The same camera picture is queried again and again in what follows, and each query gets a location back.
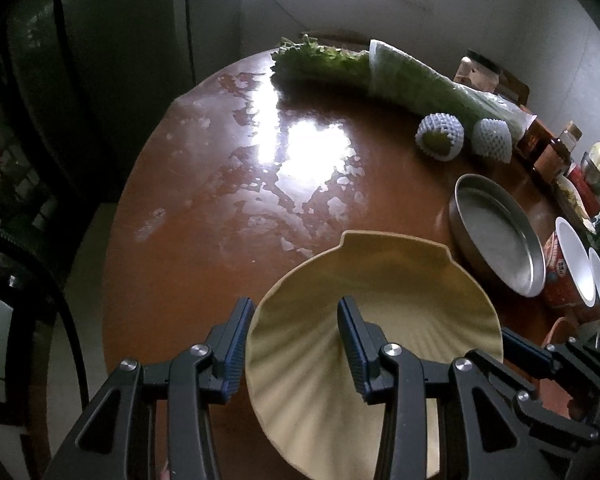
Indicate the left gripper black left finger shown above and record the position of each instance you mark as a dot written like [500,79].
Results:
[114,437]

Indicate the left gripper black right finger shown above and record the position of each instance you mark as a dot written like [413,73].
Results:
[471,400]

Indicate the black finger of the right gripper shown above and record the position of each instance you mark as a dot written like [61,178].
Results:
[543,424]
[573,365]

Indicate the round metal pan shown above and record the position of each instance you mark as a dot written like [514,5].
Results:
[495,235]

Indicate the yellow shell-shaped plate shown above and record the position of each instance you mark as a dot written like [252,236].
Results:
[297,373]

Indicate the red paper noodle bowl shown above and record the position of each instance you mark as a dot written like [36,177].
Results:
[569,278]

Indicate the red package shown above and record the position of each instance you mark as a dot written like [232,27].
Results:
[590,201]

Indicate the dish with food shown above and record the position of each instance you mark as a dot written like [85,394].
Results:
[569,194]

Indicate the brown sauce bottle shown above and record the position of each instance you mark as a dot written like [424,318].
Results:
[556,157]

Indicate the yellow-lid metal container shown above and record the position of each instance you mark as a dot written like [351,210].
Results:
[590,165]

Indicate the orange sauce jar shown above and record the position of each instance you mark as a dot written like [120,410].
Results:
[534,141]

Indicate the fruit in white foam net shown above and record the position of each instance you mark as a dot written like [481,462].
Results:
[440,136]

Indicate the wooden chair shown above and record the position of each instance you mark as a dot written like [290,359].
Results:
[511,88]

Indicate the wrapped napa cabbage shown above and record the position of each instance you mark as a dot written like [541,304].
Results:
[399,77]

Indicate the green leafy lettuce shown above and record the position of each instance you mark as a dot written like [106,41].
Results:
[310,60]

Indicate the dark refrigerator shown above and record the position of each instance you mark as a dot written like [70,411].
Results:
[94,77]

